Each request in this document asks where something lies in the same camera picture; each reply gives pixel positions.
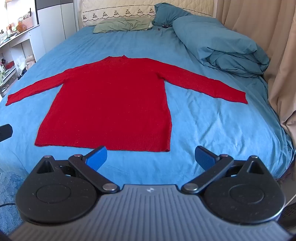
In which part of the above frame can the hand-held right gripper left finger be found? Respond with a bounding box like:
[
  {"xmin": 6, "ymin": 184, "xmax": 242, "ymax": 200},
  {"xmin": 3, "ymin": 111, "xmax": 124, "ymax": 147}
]
[{"xmin": 34, "ymin": 146, "xmax": 121, "ymax": 194}]

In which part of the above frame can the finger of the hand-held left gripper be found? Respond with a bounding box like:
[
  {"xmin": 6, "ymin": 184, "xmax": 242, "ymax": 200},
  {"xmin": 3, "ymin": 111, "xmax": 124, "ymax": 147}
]
[{"xmin": 0, "ymin": 124, "xmax": 13, "ymax": 141}]

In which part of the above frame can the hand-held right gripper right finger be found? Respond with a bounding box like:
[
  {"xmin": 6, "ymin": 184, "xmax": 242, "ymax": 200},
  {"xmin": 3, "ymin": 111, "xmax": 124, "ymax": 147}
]
[{"xmin": 181, "ymin": 146, "xmax": 269, "ymax": 193}]

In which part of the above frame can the red knit sweater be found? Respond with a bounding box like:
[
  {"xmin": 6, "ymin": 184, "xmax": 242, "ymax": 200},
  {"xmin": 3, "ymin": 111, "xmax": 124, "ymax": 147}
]
[{"xmin": 6, "ymin": 55, "xmax": 248, "ymax": 153}]

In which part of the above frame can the blue fluffy rug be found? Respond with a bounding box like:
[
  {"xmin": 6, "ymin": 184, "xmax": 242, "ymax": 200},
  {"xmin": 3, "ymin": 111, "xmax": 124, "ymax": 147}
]
[{"xmin": 0, "ymin": 171, "xmax": 23, "ymax": 232}]

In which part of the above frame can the white shelf desk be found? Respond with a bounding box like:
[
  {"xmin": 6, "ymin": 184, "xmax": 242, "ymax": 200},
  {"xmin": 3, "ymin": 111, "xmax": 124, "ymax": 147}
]
[{"xmin": 0, "ymin": 23, "xmax": 47, "ymax": 98}]

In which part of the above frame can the black mesh device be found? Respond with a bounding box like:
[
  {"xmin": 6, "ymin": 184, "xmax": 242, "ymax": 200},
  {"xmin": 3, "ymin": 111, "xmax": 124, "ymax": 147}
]
[{"xmin": 280, "ymin": 204, "xmax": 296, "ymax": 232}]

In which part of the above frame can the light blue bolster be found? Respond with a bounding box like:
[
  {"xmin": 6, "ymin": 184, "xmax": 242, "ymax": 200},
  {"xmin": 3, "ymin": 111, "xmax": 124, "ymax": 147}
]
[{"xmin": 172, "ymin": 16, "xmax": 270, "ymax": 76}]

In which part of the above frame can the white wardrobe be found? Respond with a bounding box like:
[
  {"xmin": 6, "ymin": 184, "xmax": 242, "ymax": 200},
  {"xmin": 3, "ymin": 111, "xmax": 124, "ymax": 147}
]
[{"xmin": 36, "ymin": 0, "xmax": 80, "ymax": 54}]

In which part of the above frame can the green pillow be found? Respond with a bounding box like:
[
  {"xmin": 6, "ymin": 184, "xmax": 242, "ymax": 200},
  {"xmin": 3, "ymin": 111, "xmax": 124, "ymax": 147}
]
[{"xmin": 93, "ymin": 17, "xmax": 153, "ymax": 33}]

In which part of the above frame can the beige curtain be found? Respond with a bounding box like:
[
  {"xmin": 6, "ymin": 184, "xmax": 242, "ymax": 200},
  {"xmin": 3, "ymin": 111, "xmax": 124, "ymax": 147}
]
[{"xmin": 216, "ymin": 0, "xmax": 296, "ymax": 144}]

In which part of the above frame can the blue pillow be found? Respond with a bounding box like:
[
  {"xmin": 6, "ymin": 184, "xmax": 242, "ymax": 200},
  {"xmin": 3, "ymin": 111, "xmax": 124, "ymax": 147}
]
[{"xmin": 151, "ymin": 3, "xmax": 192, "ymax": 27}]

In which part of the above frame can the cream quilted headboard cover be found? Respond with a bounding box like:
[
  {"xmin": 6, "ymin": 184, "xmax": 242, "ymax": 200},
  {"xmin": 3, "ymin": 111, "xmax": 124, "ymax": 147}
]
[{"xmin": 81, "ymin": 0, "xmax": 218, "ymax": 29}]

